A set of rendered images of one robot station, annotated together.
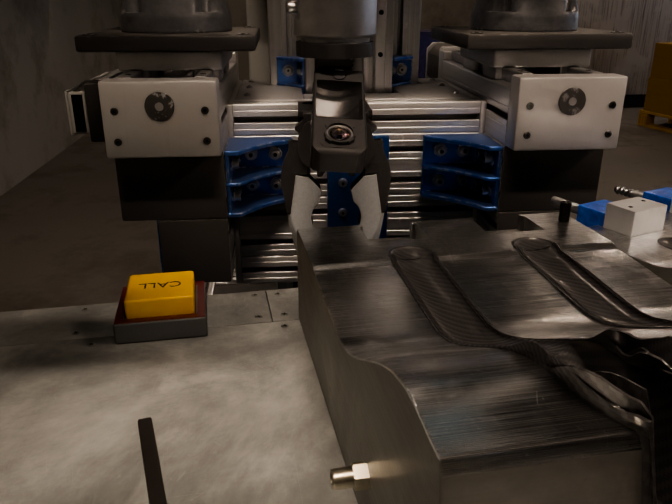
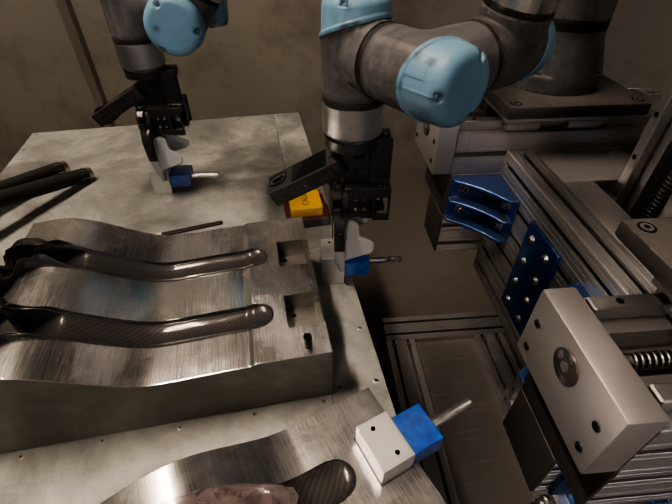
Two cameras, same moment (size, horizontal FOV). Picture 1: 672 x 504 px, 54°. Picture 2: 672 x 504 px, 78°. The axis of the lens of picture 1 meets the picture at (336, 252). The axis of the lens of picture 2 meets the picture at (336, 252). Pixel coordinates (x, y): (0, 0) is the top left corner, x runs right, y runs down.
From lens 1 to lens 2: 0.81 m
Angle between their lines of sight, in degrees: 76
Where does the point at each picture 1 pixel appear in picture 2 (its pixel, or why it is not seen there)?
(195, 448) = not seen: hidden behind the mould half
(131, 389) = (246, 216)
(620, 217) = (369, 424)
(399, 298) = (206, 252)
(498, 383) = (52, 235)
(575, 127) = (558, 395)
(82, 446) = (212, 212)
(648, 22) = not seen: outside the picture
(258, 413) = not seen: hidden behind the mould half
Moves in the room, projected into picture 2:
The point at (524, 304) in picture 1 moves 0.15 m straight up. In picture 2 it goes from (184, 297) to (150, 200)
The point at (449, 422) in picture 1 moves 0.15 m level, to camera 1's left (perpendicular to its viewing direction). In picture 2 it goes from (44, 225) to (92, 169)
